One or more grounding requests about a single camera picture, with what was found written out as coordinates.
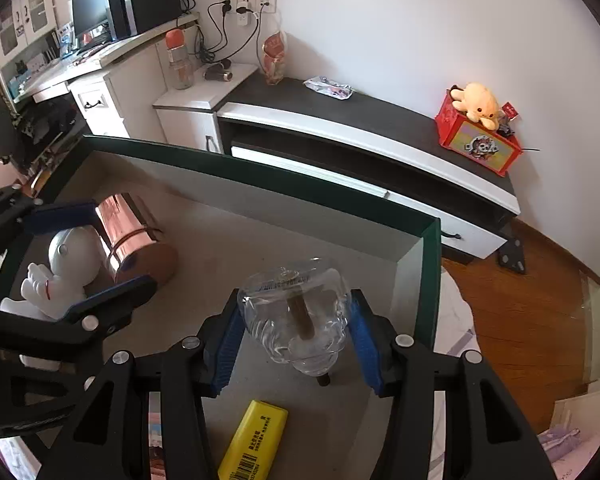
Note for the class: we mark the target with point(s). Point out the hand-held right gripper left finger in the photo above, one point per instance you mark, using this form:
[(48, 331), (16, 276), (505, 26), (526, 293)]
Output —
[(225, 355)]

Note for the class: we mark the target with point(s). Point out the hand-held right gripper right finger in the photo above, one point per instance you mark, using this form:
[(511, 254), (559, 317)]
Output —
[(365, 345)]

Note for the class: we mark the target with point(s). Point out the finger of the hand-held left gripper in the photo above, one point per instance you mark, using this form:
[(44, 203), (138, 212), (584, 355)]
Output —
[(125, 291), (60, 216)]

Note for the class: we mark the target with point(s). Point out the white astronaut figurine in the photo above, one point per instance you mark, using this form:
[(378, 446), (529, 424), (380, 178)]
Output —
[(72, 265)]

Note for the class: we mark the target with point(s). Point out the copper tape roll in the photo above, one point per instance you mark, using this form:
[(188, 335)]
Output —
[(130, 240)]

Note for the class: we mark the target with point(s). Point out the clear bulb-shaped bottle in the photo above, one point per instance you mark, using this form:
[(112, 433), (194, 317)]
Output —
[(295, 310)]

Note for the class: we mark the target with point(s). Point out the yellow highlighter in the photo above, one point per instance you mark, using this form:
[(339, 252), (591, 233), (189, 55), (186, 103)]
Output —
[(252, 442)]

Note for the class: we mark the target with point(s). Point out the pink storage box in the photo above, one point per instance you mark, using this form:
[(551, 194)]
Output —
[(280, 230)]

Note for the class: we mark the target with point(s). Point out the black office chair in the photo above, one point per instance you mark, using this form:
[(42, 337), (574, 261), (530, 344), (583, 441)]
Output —
[(0, 120)]

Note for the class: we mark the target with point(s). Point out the white desk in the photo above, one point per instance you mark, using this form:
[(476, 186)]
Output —
[(125, 90)]

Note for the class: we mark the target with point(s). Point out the white side table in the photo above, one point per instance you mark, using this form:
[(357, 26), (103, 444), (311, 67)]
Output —
[(195, 110)]

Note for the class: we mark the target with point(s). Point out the black keyboard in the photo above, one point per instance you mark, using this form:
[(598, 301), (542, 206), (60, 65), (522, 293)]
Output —
[(96, 44)]

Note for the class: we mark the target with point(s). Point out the blue box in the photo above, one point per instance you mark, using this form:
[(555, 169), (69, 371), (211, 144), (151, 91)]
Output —
[(66, 35)]

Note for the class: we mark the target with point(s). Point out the bottle with orange cap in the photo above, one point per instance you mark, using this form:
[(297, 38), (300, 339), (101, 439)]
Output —
[(180, 62)]

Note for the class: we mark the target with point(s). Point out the black and white TV stand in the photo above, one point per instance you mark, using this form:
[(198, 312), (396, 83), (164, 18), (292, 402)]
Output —
[(380, 135)]

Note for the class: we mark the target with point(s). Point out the black computer monitor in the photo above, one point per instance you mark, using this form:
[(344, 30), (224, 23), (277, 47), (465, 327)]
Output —
[(90, 7)]

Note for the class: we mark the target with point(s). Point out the white glass-door cabinet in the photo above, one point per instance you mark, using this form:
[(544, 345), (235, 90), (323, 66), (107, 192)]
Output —
[(25, 5)]

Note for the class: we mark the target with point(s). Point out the small black cylinder device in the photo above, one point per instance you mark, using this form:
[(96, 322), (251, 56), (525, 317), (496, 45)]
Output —
[(217, 71)]

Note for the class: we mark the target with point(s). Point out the red toy crate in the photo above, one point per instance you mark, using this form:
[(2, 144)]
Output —
[(480, 147)]

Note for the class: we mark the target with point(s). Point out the white printed packet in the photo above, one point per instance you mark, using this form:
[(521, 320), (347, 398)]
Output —
[(330, 87)]

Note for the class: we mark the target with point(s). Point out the orange snack bag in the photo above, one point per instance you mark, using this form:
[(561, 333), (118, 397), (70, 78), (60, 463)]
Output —
[(274, 57)]

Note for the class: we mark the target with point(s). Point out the yellow octopus plush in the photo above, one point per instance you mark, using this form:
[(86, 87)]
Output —
[(477, 102)]

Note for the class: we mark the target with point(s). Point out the small red box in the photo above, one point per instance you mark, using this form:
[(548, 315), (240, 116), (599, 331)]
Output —
[(511, 111)]

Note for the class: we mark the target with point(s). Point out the wall power outlets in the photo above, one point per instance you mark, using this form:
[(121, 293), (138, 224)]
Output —
[(245, 7)]

